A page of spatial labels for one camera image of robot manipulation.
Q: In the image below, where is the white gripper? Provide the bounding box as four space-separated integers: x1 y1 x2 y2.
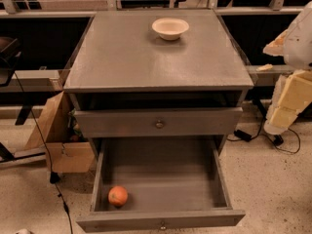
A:
263 30 312 135

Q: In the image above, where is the orange fruit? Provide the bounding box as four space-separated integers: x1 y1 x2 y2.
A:
108 186 128 207

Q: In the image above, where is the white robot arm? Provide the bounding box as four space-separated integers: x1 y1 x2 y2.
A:
263 2 312 135

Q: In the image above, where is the closed grey top drawer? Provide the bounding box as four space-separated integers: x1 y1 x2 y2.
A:
74 107 243 137

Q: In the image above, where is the grey wooden drawer cabinet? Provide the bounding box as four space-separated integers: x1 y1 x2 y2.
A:
64 10 253 148

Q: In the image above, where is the open grey middle drawer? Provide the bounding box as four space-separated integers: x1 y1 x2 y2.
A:
77 136 245 233

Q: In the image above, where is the small yellow foam piece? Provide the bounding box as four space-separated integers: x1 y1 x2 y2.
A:
256 63 273 71

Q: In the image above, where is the round metal top knob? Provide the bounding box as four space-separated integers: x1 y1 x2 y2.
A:
155 120 164 129

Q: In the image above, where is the round metal knob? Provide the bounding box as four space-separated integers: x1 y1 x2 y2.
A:
159 221 167 231
155 120 164 129

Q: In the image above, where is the white paper bowl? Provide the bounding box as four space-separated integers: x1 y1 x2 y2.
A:
152 18 189 41

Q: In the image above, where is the round metal middle knob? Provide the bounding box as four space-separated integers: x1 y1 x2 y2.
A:
159 221 167 231

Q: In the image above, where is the brown cardboard box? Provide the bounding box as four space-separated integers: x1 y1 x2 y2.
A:
25 92 95 173

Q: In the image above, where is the black office chair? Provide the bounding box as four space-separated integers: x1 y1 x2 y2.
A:
0 37 21 87

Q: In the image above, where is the black power adapter with cable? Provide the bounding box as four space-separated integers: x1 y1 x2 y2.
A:
226 118 301 155

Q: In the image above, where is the black floor cable left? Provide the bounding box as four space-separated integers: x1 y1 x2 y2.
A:
13 71 74 234

